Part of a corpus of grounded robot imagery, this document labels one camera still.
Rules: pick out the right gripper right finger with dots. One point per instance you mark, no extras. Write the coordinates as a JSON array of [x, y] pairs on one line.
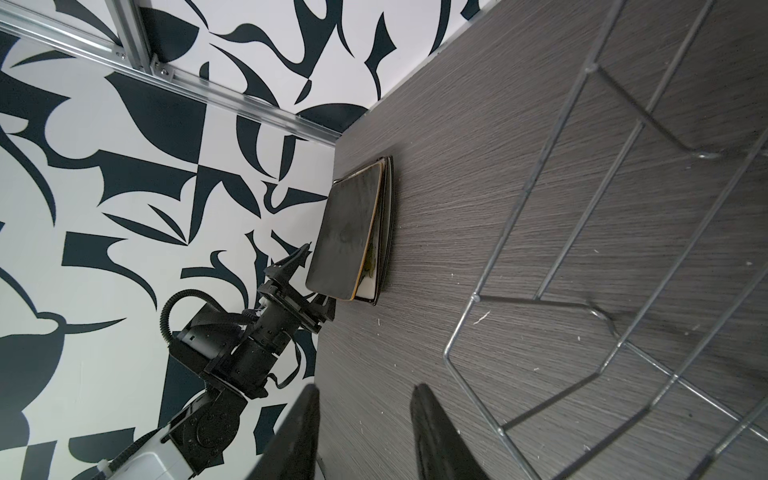
[[440, 451]]

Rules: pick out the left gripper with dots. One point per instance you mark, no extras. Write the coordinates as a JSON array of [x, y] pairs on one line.
[[238, 351]]

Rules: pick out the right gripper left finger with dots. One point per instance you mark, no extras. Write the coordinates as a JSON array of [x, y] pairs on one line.
[[292, 452]]

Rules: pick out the floral black square plate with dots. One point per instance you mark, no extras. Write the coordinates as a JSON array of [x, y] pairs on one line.
[[378, 251]]

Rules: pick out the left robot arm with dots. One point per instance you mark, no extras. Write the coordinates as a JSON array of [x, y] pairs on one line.
[[199, 433]]

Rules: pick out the wire dish rack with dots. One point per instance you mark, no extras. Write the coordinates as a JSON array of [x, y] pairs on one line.
[[620, 331]]

